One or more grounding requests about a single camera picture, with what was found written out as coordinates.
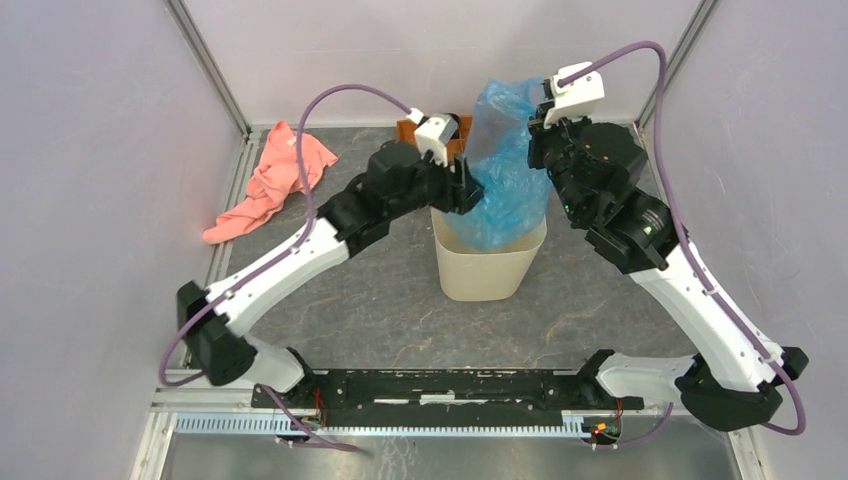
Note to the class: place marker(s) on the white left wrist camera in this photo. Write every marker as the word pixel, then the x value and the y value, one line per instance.
pixel 431 135

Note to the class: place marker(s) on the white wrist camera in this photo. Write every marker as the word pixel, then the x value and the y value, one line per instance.
pixel 576 98
pixel 431 135

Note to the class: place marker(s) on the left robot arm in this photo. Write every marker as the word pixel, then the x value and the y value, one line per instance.
pixel 215 321

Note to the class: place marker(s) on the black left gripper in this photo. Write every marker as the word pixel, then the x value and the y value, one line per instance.
pixel 462 191

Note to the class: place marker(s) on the pink cloth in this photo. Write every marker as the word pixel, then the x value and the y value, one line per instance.
pixel 288 164

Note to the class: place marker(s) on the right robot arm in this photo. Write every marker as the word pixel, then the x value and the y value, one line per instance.
pixel 733 380

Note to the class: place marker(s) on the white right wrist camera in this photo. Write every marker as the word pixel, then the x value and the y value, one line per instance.
pixel 576 98

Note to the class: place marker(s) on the wooden compartment tray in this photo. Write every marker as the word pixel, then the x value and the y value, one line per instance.
pixel 405 132

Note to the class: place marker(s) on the black rolled sock left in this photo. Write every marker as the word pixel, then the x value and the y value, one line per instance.
pixel 454 124

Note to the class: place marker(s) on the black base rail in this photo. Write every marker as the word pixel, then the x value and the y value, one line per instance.
pixel 449 398

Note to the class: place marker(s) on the blue plastic trash bag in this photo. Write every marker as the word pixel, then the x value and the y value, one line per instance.
pixel 515 196

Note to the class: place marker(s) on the beige plastic trash bin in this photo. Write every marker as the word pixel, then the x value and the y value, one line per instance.
pixel 469 275

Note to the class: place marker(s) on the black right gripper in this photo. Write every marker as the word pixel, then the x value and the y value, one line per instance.
pixel 540 134

